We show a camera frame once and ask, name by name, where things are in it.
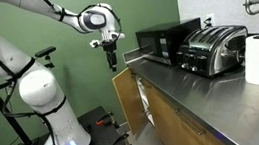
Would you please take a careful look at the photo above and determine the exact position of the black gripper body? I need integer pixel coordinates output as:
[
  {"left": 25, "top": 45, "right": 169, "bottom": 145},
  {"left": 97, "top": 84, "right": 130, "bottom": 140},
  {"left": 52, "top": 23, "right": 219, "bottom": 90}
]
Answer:
[{"left": 99, "top": 39, "right": 121, "bottom": 69}]

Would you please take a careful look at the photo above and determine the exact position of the steel bar door handle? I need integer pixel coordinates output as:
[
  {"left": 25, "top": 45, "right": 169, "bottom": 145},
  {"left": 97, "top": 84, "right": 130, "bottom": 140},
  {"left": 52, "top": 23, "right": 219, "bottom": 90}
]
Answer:
[
  {"left": 137, "top": 78, "right": 154, "bottom": 90},
  {"left": 170, "top": 108, "right": 209, "bottom": 137}
]

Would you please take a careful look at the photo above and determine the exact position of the black orange spring clamp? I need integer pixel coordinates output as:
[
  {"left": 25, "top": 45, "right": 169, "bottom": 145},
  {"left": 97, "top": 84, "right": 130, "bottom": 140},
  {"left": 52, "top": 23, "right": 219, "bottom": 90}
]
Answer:
[
  {"left": 94, "top": 109, "right": 122, "bottom": 130},
  {"left": 107, "top": 129, "right": 132, "bottom": 145}
]

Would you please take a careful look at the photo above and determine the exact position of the black microwave oven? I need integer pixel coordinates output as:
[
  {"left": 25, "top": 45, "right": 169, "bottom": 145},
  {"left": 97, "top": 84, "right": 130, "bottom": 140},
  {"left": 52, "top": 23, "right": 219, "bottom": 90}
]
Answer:
[{"left": 131, "top": 9, "right": 203, "bottom": 70}]

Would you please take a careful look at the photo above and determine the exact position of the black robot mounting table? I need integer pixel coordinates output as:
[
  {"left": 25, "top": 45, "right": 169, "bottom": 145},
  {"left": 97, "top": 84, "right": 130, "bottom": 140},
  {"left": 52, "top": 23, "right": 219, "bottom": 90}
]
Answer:
[{"left": 71, "top": 102, "right": 145, "bottom": 145}]

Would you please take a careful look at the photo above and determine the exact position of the black chrome four-slot toaster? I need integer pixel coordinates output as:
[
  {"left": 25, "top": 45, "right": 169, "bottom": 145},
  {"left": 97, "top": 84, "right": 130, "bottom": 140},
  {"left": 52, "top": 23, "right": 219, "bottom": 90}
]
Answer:
[{"left": 174, "top": 17, "right": 251, "bottom": 82}]

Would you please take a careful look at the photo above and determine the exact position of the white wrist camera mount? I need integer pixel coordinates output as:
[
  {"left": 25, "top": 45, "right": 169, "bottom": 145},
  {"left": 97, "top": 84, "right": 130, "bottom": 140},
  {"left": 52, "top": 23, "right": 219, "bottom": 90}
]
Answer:
[{"left": 88, "top": 37, "right": 106, "bottom": 51}]

